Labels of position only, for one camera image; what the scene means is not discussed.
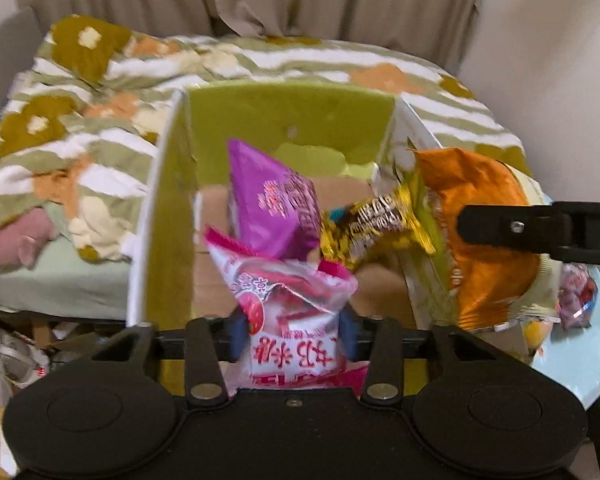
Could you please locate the gold black snack packet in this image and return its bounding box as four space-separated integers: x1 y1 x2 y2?
320 185 437 270

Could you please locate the grey bed headboard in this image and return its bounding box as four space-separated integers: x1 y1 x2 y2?
0 7 47 131

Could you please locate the light blue daisy mat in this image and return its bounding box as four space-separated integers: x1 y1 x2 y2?
529 260 600 411

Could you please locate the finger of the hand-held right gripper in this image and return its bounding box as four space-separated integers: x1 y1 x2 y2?
456 202 576 262

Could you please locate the flowered striped blanket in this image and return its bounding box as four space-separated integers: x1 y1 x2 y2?
0 15 533 263

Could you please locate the orange snack bag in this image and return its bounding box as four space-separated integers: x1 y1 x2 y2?
412 147 563 332

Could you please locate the green lined cardboard box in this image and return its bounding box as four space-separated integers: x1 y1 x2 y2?
126 82 463 396

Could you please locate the light green bed sheet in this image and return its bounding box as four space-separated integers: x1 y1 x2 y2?
0 237 137 320

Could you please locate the red purple snack packet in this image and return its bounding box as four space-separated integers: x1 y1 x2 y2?
557 262 599 329

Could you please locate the purple snack bag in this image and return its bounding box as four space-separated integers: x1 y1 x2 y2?
227 139 326 261

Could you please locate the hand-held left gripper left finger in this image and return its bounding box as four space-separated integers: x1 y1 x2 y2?
91 312 248 407

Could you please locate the pink white snack packet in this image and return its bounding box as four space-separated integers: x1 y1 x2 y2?
202 225 371 393

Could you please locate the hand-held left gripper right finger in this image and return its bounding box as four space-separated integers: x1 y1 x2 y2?
341 310 498 407

